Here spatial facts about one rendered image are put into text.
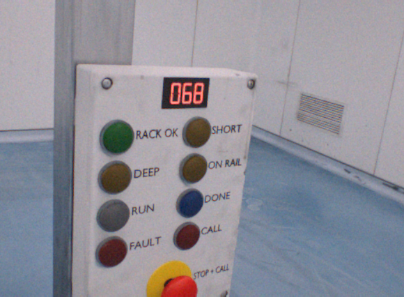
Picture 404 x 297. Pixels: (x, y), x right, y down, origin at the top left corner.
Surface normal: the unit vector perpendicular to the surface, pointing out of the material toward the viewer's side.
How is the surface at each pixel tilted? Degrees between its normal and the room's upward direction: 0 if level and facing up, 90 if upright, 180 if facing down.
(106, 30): 90
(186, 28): 90
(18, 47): 90
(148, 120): 90
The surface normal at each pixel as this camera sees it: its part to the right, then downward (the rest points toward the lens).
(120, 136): 0.55, 0.23
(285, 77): -0.87, 0.05
